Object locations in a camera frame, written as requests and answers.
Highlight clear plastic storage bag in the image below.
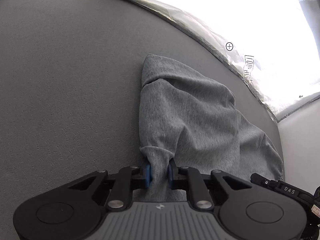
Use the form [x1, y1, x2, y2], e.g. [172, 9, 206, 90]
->
[129, 0, 319, 121]

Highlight grey sweatpants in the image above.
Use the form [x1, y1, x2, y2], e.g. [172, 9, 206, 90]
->
[135, 54, 284, 202]

